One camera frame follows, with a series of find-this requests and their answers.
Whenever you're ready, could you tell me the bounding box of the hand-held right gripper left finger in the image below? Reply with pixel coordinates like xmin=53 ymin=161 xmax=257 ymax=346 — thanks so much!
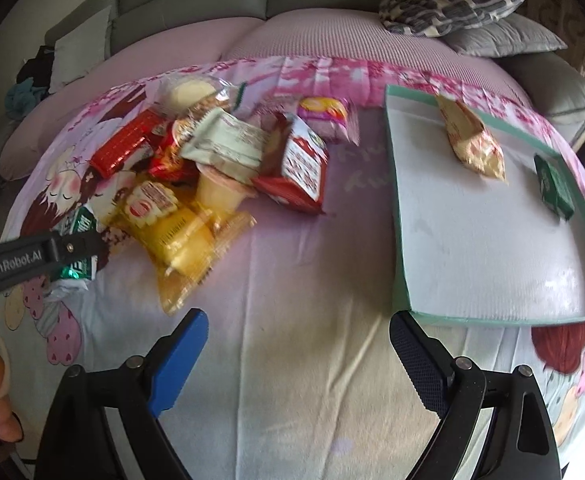
xmin=35 ymin=308 xmax=210 ymax=480

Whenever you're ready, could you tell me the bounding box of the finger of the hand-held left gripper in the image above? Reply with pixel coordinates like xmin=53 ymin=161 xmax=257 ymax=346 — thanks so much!
xmin=47 ymin=230 xmax=110 ymax=268

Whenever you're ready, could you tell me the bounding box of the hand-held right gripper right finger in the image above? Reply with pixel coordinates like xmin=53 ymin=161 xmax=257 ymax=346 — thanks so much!
xmin=389 ymin=311 xmax=562 ymax=480

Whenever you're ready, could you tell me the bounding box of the green and white snack packet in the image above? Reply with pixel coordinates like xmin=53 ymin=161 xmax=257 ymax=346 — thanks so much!
xmin=55 ymin=207 xmax=104 ymax=281

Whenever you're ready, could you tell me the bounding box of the clear orange-yellow snack bag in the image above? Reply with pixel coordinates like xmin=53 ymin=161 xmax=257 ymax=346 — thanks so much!
xmin=157 ymin=210 xmax=257 ymax=317

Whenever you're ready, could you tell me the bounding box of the green-rimmed white box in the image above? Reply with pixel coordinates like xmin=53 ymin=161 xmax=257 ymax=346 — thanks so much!
xmin=385 ymin=85 xmax=585 ymax=328

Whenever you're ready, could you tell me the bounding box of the yellow jelly cup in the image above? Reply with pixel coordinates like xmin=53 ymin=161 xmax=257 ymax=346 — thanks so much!
xmin=195 ymin=164 xmax=256 ymax=222

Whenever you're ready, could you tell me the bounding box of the red and white snack packet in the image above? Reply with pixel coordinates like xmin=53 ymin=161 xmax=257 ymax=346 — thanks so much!
xmin=251 ymin=111 xmax=329 ymax=215

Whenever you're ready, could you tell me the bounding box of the red biscuit packet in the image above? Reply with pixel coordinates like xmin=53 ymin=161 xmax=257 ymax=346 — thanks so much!
xmin=91 ymin=109 xmax=166 ymax=179

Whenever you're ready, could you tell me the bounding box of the shiny red round wrapper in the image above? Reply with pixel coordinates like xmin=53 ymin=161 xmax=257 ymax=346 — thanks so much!
xmin=147 ymin=119 xmax=200 ymax=183

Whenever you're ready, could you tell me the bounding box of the pink cartoon printed blanket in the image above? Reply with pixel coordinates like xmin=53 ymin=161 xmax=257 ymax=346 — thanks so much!
xmin=0 ymin=55 xmax=585 ymax=480

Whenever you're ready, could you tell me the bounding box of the dark clothes pile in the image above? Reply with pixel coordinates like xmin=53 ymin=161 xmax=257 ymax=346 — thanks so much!
xmin=5 ymin=46 xmax=56 ymax=120

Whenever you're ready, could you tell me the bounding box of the pale green snack packet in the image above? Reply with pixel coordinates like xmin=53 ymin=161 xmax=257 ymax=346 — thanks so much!
xmin=180 ymin=107 xmax=269 ymax=184

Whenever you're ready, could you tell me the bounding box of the clear-wrapped yellow cake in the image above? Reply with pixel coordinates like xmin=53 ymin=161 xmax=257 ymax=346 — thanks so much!
xmin=160 ymin=72 xmax=236 ymax=117

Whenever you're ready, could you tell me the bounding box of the white pillow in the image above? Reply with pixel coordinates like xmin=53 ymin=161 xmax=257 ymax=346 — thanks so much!
xmin=47 ymin=6 xmax=113 ymax=95

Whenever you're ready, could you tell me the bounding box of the dark green snack packet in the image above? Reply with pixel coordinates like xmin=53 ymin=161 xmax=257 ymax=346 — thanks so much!
xmin=533 ymin=154 xmax=576 ymax=221

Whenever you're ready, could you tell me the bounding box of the gold snack wrapper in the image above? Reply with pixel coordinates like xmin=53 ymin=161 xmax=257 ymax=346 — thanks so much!
xmin=435 ymin=94 xmax=507 ymax=182

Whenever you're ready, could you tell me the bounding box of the pink snack packet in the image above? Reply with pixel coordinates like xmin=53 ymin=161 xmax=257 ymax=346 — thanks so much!
xmin=297 ymin=96 xmax=361 ymax=143

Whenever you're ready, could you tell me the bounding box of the pink bed sheet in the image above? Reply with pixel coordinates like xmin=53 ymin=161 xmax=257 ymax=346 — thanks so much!
xmin=0 ymin=12 xmax=533 ymax=181

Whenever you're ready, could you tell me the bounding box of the plain grey pillow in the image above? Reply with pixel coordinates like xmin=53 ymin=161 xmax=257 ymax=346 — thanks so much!
xmin=443 ymin=12 xmax=568 ymax=58

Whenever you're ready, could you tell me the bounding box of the dark patterned pillow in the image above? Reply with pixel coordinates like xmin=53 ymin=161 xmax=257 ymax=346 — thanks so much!
xmin=379 ymin=0 xmax=532 ymax=37

